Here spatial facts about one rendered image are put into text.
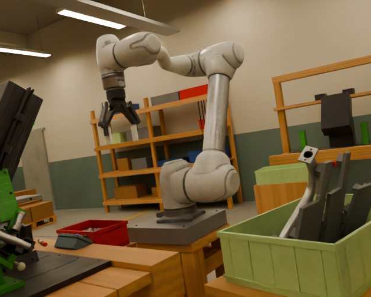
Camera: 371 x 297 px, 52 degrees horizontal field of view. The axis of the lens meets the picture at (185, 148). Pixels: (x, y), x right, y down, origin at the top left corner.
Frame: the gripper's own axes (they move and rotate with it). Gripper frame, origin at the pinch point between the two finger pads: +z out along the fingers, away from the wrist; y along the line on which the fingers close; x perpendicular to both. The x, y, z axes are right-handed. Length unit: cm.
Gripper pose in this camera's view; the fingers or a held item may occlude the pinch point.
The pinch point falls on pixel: (122, 140)
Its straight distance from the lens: 151.4
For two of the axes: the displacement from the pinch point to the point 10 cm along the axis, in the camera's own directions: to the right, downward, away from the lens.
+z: 1.5, 9.9, 0.2
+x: -7.6, 1.0, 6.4
